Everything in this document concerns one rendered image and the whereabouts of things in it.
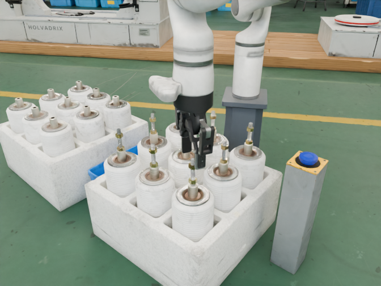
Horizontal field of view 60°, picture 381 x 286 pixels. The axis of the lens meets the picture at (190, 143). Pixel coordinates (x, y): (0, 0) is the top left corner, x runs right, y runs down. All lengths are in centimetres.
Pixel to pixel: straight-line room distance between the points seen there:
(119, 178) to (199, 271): 30
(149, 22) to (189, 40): 216
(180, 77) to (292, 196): 39
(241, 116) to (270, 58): 146
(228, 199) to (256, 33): 51
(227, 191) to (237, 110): 39
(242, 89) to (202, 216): 51
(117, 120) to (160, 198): 48
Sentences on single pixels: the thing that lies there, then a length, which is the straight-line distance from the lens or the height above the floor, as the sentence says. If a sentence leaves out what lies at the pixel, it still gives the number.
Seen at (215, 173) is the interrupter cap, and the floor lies 25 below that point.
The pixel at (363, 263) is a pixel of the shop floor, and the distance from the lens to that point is 105.
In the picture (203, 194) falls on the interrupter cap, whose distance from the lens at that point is 74.
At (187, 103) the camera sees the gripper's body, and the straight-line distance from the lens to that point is 59.
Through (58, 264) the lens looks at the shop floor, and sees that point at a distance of 100.
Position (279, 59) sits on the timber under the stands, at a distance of 255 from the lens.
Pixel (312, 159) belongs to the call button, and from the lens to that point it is 77.
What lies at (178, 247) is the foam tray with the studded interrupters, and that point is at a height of 17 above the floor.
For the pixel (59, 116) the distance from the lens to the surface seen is 124.
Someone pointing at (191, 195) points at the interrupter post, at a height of 26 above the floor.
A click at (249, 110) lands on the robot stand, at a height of 27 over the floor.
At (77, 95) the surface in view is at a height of 24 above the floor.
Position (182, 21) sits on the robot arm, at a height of 62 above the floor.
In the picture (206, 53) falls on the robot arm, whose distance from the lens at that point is 57.
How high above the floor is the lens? 71
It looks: 30 degrees down
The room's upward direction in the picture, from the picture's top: straight up
